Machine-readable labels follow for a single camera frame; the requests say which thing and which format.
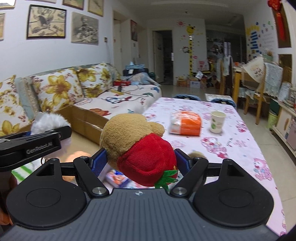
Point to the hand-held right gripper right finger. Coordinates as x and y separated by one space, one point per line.
182 162

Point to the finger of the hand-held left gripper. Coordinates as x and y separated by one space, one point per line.
66 133

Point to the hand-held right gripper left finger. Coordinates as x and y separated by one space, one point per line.
99 162

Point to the green striped towel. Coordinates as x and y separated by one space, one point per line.
25 170

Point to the blue and white plush toy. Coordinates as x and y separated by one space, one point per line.
48 121

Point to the orange knitted cloth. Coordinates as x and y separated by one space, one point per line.
76 155

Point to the brown bear plush with strawberry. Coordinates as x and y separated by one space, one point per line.
138 157

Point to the orange tissue packet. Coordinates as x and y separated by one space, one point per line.
187 124

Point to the yellow floral sofa cushion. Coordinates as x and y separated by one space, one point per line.
94 80
11 106
56 89

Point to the white paper cup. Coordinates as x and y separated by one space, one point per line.
217 122

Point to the floral sofa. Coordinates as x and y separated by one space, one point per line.
120 102

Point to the blue padded chair back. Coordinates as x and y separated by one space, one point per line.
187 96
223 102

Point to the red box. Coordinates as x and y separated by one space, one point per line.
121 83

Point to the yellow wooden table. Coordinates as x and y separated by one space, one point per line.
235 88

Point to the light blue cloth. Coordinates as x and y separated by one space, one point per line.
142 78

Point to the dark luggage case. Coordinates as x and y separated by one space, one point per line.
138 70

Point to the green waste bin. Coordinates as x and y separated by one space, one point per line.
272 120

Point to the wooden dining chair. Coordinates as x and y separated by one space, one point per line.
259 92

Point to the hanging white clothes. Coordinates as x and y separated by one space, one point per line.
224 66

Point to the cream cabinet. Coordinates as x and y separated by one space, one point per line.
284 129

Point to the portrait drawing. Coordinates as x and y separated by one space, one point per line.
84 27

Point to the giraffe height chart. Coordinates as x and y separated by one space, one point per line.
190 51

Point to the grey storage box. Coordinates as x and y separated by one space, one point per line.
291 134

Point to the framed bird picture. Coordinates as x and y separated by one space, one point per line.
46 22

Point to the pale knitted chair cover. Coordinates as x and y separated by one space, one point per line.
274 76

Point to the small framed picture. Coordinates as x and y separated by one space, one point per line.
96 7
72 3

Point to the red knot decoration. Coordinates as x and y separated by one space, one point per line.
278 18

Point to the wall poster with blue notes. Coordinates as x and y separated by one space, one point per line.
256 39

